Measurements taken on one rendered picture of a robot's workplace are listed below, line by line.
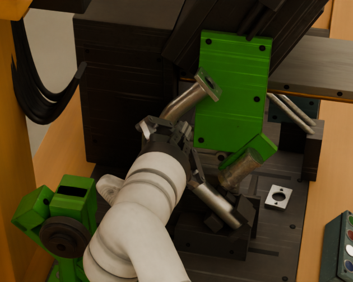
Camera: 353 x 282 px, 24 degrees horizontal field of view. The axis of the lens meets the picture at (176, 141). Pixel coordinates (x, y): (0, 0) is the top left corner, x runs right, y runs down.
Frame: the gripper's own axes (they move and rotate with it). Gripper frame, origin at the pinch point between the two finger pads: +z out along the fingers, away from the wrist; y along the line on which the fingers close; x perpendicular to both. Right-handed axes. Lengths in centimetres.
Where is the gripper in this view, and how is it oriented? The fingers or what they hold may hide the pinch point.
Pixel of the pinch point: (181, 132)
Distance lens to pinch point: 118.9
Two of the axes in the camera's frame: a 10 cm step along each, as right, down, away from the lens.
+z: 2.2, -4.2, 8.8
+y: -6.4, -7.4, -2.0
